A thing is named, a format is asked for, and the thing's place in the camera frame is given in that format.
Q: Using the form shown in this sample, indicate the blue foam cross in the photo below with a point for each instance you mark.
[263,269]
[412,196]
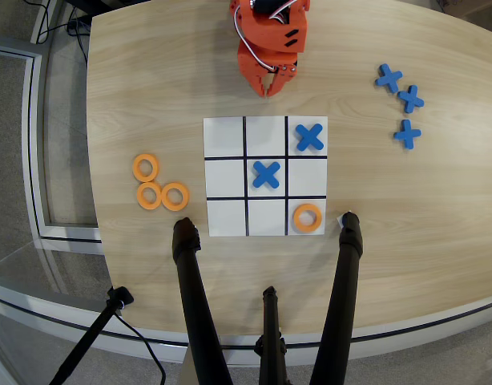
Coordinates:
[309,137]
[266,175]
[407,134]
[389,78]
[410,99]

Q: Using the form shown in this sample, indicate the grey metal floor frame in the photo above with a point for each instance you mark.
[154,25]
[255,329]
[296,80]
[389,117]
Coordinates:
[29,140]

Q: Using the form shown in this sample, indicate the black stand pole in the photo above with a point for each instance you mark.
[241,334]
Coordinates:
[89,337]

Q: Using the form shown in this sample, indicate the small white tag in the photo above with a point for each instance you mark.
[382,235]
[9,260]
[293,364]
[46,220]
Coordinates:
[339,220]

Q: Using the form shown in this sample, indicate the white tic-tac-toe board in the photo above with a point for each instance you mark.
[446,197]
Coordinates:
[226,138]

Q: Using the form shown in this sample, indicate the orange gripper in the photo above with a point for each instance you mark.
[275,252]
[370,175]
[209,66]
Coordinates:
[257,64]

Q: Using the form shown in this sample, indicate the thin black tripod leg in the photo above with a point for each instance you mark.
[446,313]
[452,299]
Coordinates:
[271,329]

